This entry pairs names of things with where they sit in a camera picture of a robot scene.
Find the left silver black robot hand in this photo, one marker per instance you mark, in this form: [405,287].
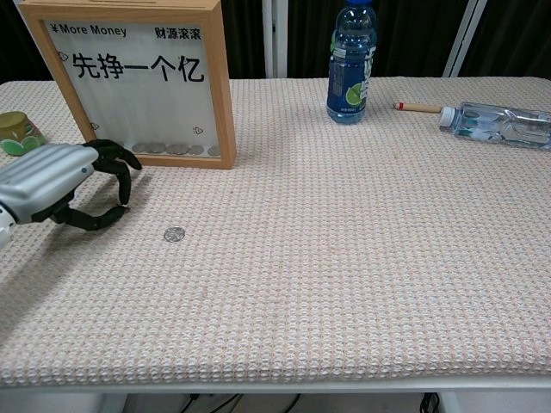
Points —
[47,176]

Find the silver coin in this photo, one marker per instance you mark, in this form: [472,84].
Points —
[214,151]
[175,149]
[196,149]
[140,148]
[157,148]
[174,234]

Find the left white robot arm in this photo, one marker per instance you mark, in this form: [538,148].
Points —
[4,228]

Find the woven beige tablecloth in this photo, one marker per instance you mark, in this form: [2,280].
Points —
[301,258]

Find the blue sports drink bottle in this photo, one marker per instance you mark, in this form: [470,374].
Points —
[351,64]

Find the wooden stick with red band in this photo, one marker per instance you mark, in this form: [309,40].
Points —
[419,107]

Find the clear plastic water bottle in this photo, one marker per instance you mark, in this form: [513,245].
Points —
[495,125]

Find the wooden frame coin bank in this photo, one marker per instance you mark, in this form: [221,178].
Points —
[129,107]

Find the white partition post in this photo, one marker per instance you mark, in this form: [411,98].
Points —
[274,38]
[467,34]

